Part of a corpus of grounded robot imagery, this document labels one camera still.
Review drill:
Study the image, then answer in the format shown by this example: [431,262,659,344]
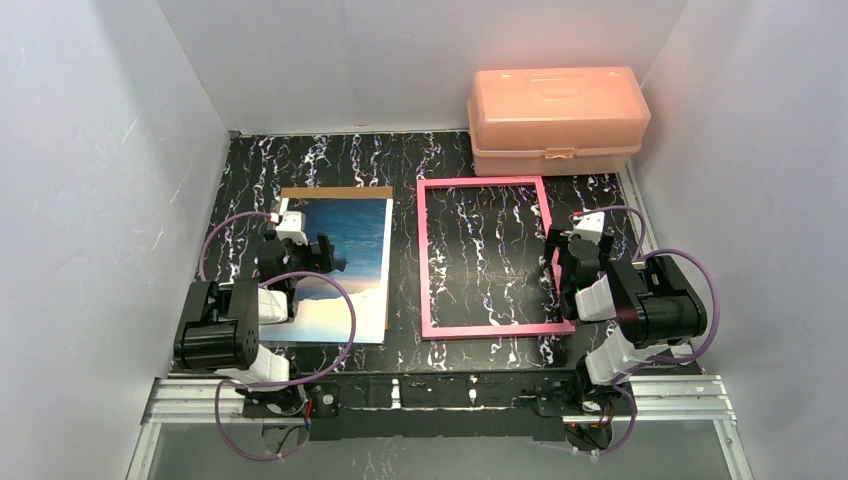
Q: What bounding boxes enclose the pink wooden picture frame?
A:
[416,176,576,340]

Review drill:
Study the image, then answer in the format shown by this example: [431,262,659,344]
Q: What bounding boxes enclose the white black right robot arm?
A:
[543,228,708,405]

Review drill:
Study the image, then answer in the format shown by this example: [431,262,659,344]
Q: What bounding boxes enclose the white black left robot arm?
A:
[173,233,347,391]

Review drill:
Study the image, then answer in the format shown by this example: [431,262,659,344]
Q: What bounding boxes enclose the brown cardboard backing board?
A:
[280,186,393,199]

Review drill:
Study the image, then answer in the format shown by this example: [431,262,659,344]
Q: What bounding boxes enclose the pink plastic storage box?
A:
[467,67,651,176]

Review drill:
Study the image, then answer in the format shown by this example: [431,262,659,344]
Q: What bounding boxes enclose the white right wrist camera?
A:
[570,212,605,244]

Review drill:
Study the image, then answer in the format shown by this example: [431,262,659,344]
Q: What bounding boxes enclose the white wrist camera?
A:
[270,210,309,246]
[570,212,605,244]

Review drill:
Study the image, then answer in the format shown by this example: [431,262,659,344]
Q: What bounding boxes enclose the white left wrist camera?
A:
[270,210,309,246]

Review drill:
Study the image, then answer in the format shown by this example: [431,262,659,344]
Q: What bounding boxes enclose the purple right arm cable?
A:
[569,205,722,457]

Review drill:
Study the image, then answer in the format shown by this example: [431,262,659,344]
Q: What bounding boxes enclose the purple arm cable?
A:
[569,205,722,457]
[197,211,358,463]

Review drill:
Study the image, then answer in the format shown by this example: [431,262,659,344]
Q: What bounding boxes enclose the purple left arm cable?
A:
[197,211,358,463]

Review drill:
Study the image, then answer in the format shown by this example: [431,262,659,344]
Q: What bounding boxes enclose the aluminium mounting rail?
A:
[143,372,737,424]

